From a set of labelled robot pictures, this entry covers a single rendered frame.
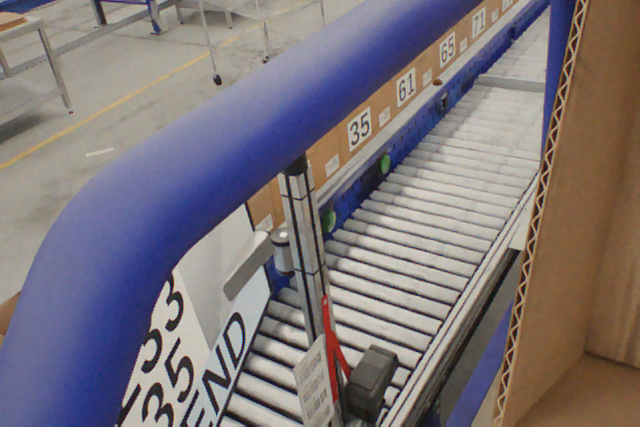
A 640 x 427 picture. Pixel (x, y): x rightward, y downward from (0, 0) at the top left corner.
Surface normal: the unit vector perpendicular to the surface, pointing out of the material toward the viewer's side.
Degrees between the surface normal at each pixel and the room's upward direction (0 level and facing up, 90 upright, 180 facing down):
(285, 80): 27
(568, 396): 33
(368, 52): 63
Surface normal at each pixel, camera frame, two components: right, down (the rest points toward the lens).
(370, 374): -0.19, -0.77
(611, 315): -0.52, -0.04
